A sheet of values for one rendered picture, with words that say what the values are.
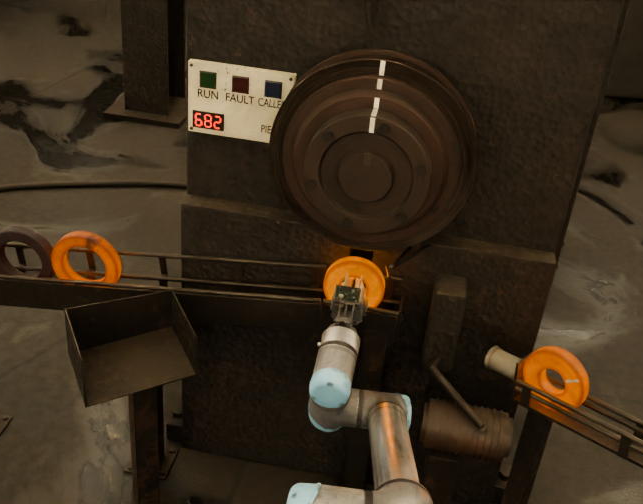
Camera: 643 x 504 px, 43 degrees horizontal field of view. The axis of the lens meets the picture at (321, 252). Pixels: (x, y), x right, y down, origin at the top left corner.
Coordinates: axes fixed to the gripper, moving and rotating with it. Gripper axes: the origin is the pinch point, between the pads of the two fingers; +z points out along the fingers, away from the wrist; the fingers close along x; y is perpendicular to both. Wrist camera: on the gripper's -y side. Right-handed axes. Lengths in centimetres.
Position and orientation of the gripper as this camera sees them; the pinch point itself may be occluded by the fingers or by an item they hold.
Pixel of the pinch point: (354, 279)
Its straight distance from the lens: 206.6
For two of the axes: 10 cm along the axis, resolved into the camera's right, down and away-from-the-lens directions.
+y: 0.3, -6.8, -7.3
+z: 1.9, -7.1, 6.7
